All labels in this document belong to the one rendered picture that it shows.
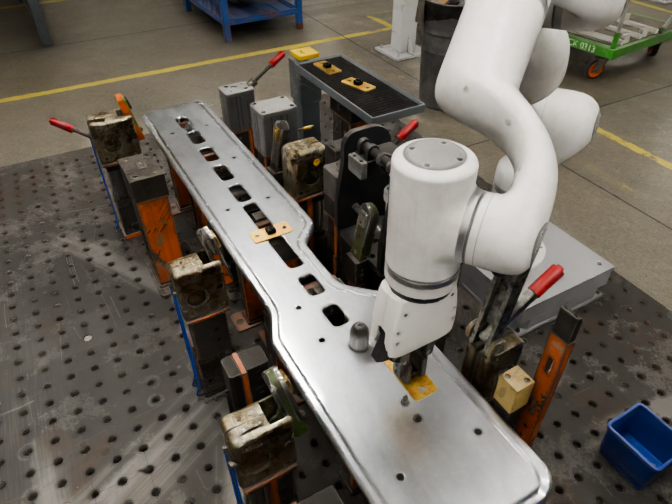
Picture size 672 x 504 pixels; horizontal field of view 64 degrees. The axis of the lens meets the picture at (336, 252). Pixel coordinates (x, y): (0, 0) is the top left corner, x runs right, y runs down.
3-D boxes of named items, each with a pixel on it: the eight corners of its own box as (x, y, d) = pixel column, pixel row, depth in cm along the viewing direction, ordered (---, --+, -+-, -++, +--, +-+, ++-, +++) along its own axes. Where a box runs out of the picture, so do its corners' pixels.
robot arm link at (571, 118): (500, 168, 131) (519, 72, 116) (580, 186, 124) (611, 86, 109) (486, 193, 123) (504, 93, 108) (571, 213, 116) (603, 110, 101)
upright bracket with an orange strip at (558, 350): (487, 501, 97) (559, 305, 65) (493, 497, 97) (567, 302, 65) (499, 515, 95) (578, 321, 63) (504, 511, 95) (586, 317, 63)
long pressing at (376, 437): (129, 117, 153) (128, 112, 152) (205, 100, 161) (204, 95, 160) (422, 589, 60) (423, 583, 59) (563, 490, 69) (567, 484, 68)
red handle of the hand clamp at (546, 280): (470, 328, 80) (548, 255, 79) (474, 334, 81) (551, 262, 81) (489, 347, 77) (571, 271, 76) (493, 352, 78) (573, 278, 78)
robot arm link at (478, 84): (607, 46, 61) (526, 292, 55) (469, 27, 67) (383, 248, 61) (624, -14, 53) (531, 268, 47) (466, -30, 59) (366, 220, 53)
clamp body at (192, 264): (187, 377, 118) (152, 257, 96) (239, 355, 123) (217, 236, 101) (201, 408, 112) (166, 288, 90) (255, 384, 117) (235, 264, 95)
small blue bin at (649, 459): (590, 449, 104) (605, 423, 99) (624, 427, 108) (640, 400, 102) (639, 497, 97) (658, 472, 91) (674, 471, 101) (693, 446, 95)
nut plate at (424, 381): (380, 358, 75) (380, 353, 75) (402, 348, 77) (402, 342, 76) (415, 402, 70) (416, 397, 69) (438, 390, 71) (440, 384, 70)
